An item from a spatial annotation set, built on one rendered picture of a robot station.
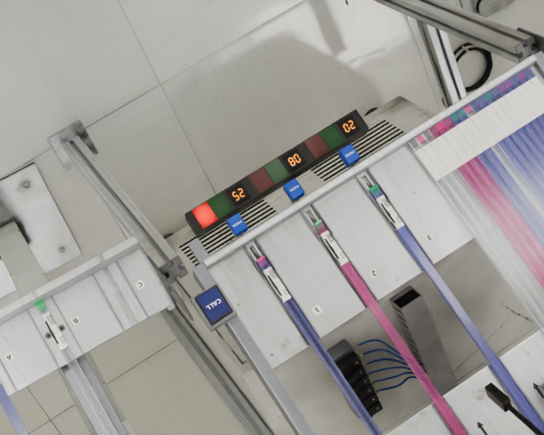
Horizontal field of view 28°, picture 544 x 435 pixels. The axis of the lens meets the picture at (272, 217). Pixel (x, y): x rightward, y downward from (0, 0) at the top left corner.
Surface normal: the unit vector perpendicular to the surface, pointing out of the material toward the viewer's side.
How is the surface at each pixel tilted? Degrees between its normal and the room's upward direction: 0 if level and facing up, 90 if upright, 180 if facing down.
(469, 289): 0
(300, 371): 0
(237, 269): 44
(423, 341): 0
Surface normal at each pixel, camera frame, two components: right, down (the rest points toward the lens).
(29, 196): 0.41, 0.38
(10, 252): -0.32, -0.79
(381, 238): 0.04, -0.25
